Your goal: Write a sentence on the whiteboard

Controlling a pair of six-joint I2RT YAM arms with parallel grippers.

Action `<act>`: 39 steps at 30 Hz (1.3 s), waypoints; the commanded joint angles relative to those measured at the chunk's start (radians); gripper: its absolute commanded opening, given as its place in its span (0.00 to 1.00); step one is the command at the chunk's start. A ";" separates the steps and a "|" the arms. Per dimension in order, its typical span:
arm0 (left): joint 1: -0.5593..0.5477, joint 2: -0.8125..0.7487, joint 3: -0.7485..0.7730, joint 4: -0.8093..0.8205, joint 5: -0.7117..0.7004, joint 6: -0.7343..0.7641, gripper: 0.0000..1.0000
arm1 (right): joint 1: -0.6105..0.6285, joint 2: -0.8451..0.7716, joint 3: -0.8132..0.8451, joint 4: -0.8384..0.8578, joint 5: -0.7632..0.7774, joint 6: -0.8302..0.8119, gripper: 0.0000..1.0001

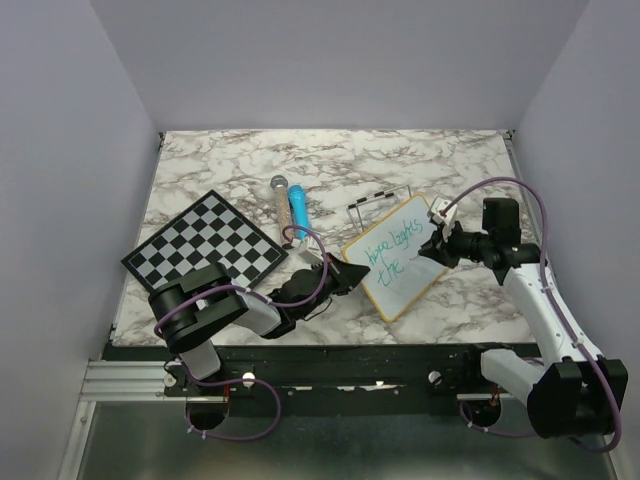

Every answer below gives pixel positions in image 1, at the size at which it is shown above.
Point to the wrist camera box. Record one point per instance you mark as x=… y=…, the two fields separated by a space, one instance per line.
x=310 y=251
x=442 y=213

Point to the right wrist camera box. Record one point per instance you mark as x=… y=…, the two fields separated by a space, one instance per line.
x=442 y=213

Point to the blue toy microphone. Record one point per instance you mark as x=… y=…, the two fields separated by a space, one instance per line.
x=297 y=200

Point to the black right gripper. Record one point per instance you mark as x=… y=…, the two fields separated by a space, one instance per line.
x=440 y=248

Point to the aluminium frame rail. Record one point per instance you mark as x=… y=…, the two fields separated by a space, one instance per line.
x=127 y=428

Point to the black white chessboard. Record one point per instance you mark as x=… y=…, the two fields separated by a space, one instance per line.
x=210 y=231

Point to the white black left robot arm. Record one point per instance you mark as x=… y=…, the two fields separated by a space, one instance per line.
x=190 y=310

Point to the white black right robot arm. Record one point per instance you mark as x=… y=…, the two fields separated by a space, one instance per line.
x=575 y=391

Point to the yellow framed whiteboard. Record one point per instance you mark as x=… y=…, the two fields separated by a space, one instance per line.
x=395 y=282

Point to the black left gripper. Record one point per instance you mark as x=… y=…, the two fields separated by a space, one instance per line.
x=345 y=275

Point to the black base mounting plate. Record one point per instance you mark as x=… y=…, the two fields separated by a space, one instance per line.
x=323 y=381

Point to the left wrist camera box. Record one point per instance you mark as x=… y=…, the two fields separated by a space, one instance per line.
x=310 y=251

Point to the metal wire whiteboard stand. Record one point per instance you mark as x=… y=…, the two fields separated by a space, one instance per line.
x=353 y=210

